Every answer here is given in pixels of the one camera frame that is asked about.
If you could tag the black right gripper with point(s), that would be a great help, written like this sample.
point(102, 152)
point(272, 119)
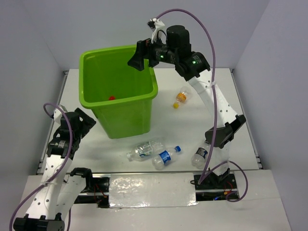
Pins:
point(144, 50)

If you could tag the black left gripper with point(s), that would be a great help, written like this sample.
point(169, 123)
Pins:
point(87, 123)

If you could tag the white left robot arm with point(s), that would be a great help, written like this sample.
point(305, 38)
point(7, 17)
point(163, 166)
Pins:
point(54, 197)

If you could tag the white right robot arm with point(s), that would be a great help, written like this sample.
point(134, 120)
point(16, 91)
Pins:
point(196, 70)

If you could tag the green plastic bin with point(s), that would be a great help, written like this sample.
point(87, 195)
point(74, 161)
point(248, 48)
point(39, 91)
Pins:
point(104, 73)

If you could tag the crushed bottle orange cap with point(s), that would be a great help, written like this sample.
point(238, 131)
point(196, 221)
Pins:
point(184, 94)

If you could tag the green label clear bottle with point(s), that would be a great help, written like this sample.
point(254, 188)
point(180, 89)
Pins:
point(143, 151)

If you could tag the blue label bottle blue cap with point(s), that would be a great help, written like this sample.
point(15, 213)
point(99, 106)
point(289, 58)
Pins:
point(166, 157)

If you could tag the silver foil sheet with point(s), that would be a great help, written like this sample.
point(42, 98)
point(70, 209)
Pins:
point(151, 190)

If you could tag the black label bottle black cap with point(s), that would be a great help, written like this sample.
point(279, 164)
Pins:
point(199, 159)

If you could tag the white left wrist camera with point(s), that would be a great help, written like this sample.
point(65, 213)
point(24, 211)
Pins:
point(57, 114)

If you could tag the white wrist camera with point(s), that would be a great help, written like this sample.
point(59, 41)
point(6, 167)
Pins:
point(155, 25)
point(57, 114)

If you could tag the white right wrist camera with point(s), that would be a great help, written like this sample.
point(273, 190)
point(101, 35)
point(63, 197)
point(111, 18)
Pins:
point(155, 25)

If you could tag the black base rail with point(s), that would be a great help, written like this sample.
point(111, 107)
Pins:
point(98, 193)

